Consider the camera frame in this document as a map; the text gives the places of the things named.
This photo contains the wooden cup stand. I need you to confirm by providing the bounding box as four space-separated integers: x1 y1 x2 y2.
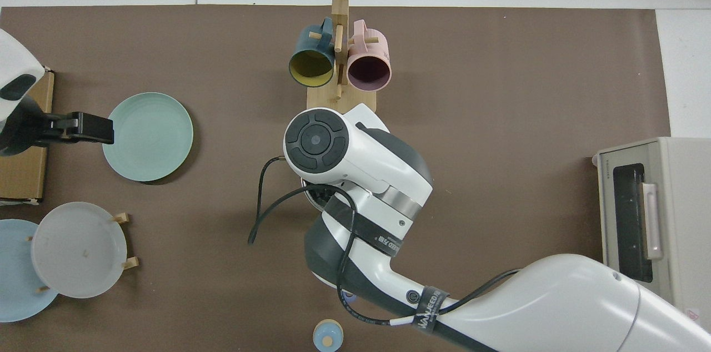
307 0 378 116

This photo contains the wire basket wooden floor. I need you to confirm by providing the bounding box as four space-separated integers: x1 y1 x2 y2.
0 66 56 207

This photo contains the black pot blue handle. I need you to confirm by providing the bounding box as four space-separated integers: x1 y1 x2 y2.
302 174 356 308

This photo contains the brown table cloth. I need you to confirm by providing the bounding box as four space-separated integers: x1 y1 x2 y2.
0 5 672 352

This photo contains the dark teal mug yellow inside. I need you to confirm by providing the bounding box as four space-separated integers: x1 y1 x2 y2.
288 17 336 89

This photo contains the small blue round thing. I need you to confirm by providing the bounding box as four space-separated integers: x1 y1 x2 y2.
312 319 344 352

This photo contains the pale toaster oven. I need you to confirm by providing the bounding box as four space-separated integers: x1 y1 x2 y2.
592 137 711 336

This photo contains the light blue plate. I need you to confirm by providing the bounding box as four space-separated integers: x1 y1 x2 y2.
0 219 59 323

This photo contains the wooden plate rack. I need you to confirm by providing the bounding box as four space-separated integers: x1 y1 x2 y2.
25 212 139 293

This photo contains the pale green plate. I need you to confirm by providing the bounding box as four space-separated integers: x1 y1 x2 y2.
102 92 194 183

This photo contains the grey white plate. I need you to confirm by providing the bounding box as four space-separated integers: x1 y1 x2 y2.
31 202 128 299

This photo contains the pink mug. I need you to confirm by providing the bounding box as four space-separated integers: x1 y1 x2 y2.
346 19 393 92

